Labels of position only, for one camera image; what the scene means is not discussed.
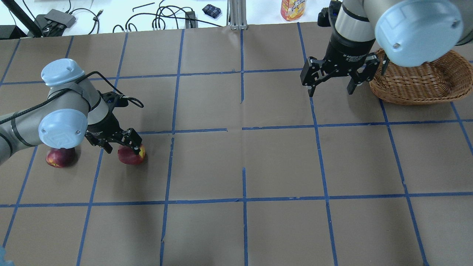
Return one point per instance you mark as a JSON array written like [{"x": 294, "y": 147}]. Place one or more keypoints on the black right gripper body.
[{"x": 346, "y": 48}]

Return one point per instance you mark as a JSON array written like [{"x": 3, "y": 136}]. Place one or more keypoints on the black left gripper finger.
[
  {"x": 105, "y": 145},
  {"x": 131, "y": 140}
]

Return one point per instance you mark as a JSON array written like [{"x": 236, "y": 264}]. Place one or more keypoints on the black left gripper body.
[{"x": 104, "y": 126}]

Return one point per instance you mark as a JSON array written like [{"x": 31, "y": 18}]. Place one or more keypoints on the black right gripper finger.
[
  {"x": 371, "y": 64},
  {"x": 314, "y": 72}
]

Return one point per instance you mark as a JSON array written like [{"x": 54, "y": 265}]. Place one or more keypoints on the red yellow apple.
[{"x": 127, "y": 155}]

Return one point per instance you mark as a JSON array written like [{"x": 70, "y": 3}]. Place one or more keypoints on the dark red apple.
[{"x": 60, "y": 158}]

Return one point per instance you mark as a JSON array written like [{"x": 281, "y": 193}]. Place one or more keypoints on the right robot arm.
[{"x": 365, "y": 33}]

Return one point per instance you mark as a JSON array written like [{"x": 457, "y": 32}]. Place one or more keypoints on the wicker basket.
[{"x": 446, "y": 79}]

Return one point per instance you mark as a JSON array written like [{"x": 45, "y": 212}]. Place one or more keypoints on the orange juice bottle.
[{"x": 292, "y": 9}]

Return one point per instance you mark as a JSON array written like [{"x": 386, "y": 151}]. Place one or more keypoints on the dark blue pouch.
[{"x": 212, "y": 11}]

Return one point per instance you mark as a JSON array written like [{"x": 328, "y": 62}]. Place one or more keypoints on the black usb hub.
[{"x": 54, "y": 23}]

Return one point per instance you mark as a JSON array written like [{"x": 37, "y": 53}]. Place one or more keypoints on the black power adapter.
[{"x": 190, "y": 20}]

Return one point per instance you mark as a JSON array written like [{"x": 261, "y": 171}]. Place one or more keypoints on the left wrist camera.
[{"x": 114, "y": 100}]

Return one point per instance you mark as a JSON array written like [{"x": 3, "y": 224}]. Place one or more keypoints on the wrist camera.
[
  {"x": 114, "y": 100},
  {"x": 328, "y": 15}
]

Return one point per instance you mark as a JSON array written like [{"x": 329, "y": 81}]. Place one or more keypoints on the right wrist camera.
[{"x": 328, "y": 15}]

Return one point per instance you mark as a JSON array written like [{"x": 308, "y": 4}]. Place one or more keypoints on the aluminium frame post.
[{"x": 237, "y": 19}]

